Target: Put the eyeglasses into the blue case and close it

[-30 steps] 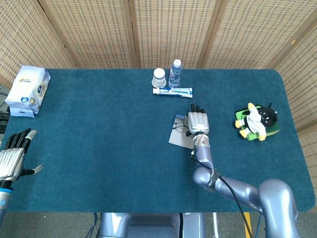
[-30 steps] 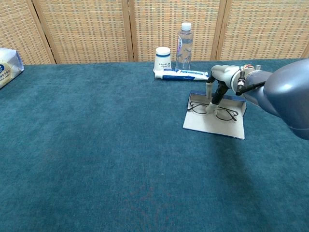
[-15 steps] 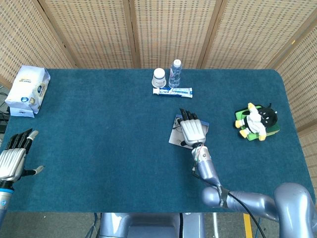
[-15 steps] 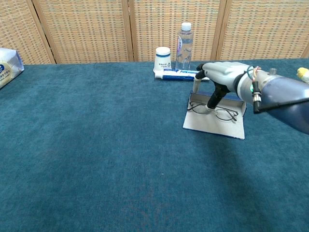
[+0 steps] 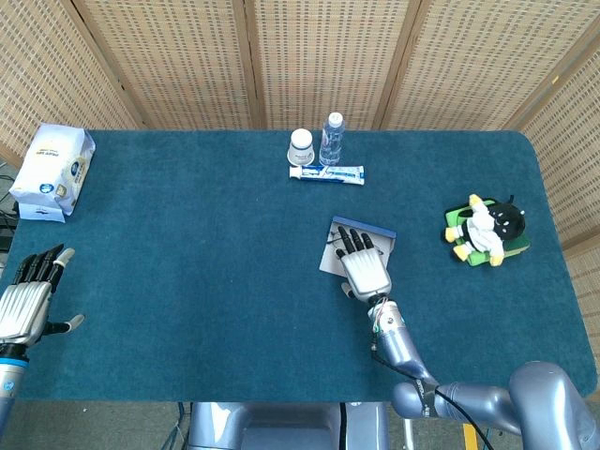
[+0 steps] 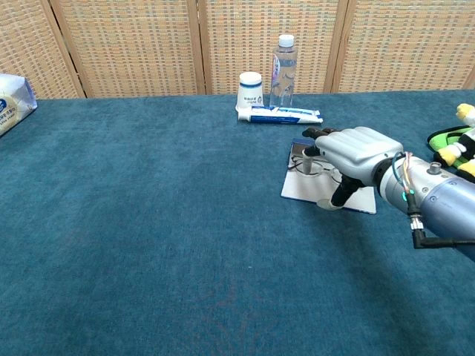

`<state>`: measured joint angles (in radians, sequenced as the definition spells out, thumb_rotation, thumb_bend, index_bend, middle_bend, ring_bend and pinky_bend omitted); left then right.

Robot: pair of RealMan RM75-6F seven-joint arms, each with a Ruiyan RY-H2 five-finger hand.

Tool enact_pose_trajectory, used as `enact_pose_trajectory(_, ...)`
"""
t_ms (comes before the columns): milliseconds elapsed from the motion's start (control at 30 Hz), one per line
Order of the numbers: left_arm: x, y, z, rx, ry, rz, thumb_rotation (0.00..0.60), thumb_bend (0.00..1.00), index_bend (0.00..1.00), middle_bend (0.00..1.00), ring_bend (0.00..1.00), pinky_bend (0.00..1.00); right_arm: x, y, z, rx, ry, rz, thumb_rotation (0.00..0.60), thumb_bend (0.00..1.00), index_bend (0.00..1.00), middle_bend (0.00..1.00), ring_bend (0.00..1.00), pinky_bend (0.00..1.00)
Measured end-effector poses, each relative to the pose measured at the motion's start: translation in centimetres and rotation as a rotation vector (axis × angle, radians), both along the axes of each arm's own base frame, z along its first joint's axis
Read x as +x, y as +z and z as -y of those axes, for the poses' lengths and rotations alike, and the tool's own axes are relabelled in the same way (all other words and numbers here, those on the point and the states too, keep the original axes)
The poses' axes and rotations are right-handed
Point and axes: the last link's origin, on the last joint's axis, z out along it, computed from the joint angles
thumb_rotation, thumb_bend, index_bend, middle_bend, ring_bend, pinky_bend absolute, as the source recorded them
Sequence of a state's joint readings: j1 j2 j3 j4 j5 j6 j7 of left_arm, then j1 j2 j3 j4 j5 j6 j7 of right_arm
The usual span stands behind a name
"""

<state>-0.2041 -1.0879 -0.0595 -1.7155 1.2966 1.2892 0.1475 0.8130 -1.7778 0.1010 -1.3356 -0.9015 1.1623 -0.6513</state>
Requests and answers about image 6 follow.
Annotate black eyeglasses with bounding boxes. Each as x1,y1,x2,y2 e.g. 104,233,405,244
290,154,344,182

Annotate teal table cloth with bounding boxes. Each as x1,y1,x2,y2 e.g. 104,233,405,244
0,88,475,356

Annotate clear plastic water bottle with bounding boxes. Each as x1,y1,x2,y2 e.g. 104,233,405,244
269,34,298,108

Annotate large white tissue pack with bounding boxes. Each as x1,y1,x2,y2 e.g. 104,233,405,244
0,73,38,137

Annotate white paper cup blue band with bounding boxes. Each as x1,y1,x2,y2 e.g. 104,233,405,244
235,71,265,111

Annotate woven bamboo screen panel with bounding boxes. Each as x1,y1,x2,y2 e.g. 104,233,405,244
50,0,206,99
0,0,87,99
332,0,475,93
196,0,350,96

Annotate black white yellow plush toy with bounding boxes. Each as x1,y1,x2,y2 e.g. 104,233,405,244
433,102,475,183

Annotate blue cardboard glasses case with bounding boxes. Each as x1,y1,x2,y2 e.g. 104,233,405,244
281,138,378,215

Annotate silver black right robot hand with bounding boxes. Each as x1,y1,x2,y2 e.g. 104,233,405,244
301,126,404,211

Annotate white blue toothpaste tube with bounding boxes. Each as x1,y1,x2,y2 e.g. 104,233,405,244
237,105,324,126

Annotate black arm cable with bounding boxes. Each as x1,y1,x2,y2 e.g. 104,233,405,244
407,191,475,250

